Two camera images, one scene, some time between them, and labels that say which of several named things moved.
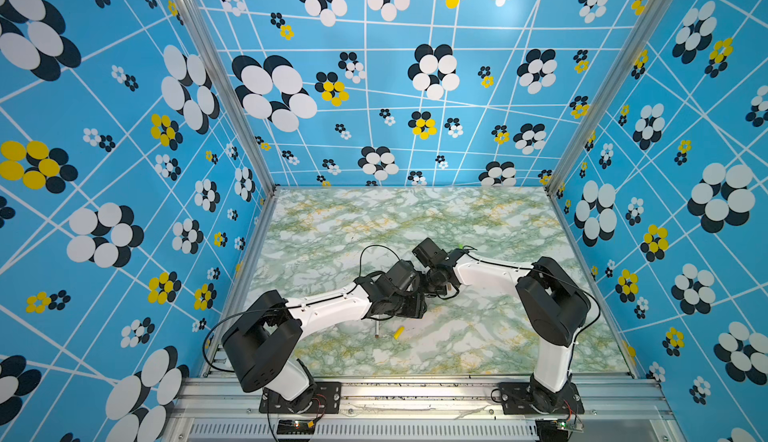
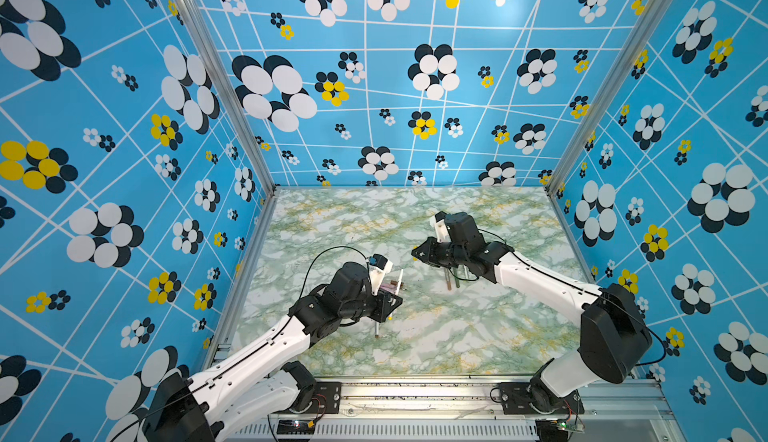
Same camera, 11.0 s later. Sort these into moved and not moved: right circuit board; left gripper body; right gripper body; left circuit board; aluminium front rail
Moved: right gripper body; left gripper body
Not moved: left circuit board; aluminium front rail; right circuit board
